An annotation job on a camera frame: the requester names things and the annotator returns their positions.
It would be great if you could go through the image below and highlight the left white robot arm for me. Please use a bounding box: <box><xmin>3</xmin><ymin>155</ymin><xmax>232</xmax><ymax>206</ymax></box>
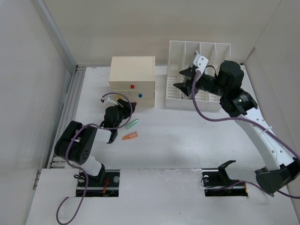
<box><xmin>54</xmin><ymin>98</ymin><xmax>137</xmax><ymax>186</ymax></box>

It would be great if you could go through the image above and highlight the aluminium frame rail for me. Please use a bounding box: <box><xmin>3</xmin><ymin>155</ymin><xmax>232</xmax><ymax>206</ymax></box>
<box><xmin>32</xmin><ymin>0</ymin><xmax>78</xmax><ymax>168</ymax></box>

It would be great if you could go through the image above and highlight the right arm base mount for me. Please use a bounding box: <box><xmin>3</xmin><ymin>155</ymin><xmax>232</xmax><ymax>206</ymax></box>
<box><xmin>201</xmin><ymin>160</ymin><xmax>248</xmax><ymax>197</ymax></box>

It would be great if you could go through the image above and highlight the orange highlighter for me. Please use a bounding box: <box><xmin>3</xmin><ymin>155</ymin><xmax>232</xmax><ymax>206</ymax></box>
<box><xmin>122</xmin><ymin>132</ymin><xmax>138</xmax><ymax>141</ymax></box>

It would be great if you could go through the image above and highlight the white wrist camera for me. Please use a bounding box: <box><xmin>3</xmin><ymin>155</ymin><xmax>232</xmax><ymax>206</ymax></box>
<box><xmin>193</xmin><ymin>53</ymin><xmax>209</xmax><ymax>74</ymax></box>
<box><xmin>101</xmin><ymin>95</ymin><xmax>118</xmax><ymax>106</ymax></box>

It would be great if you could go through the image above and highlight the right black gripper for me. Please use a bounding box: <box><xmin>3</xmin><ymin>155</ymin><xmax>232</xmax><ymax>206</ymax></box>
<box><xmin>172</xmin><ymin>67</ymin><xmax>228</xmax><ymax>97</ymax></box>

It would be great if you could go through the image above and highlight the cream drawer cabinet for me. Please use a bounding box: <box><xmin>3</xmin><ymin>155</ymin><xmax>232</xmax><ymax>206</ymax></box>
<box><xmin>109</xmin><ymin>56</ymin><xmax>156</xmax><ymax>108</ymax></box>

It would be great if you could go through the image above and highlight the white file organizer rack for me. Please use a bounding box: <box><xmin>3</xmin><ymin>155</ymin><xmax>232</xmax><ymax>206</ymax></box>
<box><xmin>164</xmin><ymin>40</ymin><xmax>232</xmax><ymax>111</ymax></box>

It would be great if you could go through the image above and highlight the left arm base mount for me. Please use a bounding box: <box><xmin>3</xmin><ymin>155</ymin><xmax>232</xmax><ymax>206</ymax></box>
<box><xmin>74</xmin><ymin>170</ymin><xmax>120</xmax><ymax>197</ymax></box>

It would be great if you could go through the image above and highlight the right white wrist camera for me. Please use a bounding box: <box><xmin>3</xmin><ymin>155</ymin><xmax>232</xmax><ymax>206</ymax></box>
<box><xmin>193</xmin><ymin>53</ymin><xmax>209</xmax><ymax>74</ymax></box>

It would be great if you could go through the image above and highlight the green highlighter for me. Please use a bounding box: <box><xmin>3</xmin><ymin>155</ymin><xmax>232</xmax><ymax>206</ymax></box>
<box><xmin>125</xmin><ymin>119</ymin><xmax>139</xmax><ymax>129</ymax></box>

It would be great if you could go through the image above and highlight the grey setup guide booklet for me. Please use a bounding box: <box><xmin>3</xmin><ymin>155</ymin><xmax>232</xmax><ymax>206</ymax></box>
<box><xmin>179</xmin><ymin>51</ymin><xmax>208</xmax><ymax>99</ymax></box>

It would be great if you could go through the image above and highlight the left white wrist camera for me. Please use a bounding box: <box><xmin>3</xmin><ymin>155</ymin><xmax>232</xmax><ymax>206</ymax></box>
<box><xmin>101</xmin><ymin>95</ymin><xmax>118</xmax><ymax>106</ymax></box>

